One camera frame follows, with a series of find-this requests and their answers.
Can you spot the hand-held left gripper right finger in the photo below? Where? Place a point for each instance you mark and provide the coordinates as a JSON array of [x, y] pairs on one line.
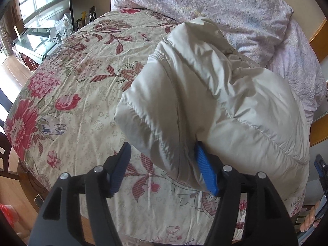
[[205, 165]]

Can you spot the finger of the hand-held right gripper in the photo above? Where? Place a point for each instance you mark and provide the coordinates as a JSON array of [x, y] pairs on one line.
[[320, 167]]

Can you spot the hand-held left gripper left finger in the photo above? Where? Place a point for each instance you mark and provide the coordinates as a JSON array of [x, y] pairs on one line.
[[120, 169]]

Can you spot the white puffer jacket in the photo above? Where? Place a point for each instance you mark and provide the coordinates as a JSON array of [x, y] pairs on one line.
[[220, 107]]

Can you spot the person's right hand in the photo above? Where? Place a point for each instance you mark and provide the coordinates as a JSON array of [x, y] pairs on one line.
[[308, 219]]

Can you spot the floral bedspread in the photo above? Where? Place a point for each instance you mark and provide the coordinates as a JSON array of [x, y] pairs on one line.
[[84, 92]]

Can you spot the red plastic bag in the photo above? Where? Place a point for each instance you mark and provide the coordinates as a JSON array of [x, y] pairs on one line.
[[7, 219]]

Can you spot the dark wooden chair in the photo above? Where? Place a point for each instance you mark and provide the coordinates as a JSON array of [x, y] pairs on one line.
[[5, 112]]

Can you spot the clear plastic wrap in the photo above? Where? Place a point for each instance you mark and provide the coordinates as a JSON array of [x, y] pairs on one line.
[[61, 28]]

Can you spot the glass television stand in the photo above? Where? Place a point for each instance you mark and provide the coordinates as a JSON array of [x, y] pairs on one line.
[[33, 42]]

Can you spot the bottles on stand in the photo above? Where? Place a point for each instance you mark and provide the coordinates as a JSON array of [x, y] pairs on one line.
[[88, 18]]

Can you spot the flat screen television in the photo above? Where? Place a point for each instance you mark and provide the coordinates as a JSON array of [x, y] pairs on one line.
[[43, 2]]

